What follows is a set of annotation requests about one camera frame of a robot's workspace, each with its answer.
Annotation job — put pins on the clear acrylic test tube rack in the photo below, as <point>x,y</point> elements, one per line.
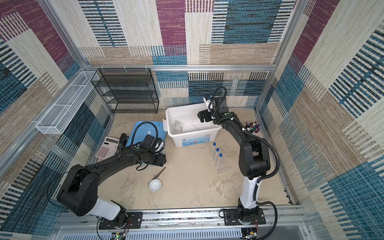
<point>224,164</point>

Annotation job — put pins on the test tube blue cap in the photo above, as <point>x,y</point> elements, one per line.
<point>216,155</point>
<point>214,150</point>
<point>218,165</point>

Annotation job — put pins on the white mesh wall basket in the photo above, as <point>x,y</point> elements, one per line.
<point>62,112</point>

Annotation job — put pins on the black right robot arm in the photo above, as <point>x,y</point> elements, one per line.
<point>258,160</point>

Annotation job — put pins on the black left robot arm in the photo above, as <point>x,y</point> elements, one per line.
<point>79,191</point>

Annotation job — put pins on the white ceramic mortar bowl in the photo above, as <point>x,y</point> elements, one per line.
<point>155,185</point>

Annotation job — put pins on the white plastic storage bin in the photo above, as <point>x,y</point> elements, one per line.
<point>188,115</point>

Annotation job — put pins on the pink calculator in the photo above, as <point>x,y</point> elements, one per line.
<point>107,149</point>

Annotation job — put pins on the black metal tongs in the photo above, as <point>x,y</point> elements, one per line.
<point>158,174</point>

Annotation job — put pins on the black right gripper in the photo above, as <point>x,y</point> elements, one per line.
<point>201,117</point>

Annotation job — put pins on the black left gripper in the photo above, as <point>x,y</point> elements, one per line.
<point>161,159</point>

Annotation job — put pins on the pink metal pen bucket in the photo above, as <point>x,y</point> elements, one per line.
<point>252,127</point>

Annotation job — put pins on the blue plastic bin lid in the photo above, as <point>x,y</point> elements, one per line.
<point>146,129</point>

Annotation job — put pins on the clear glass flask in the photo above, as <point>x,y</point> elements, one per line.
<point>177,127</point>

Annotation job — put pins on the black wire shelf rack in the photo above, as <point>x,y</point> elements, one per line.
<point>129,90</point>

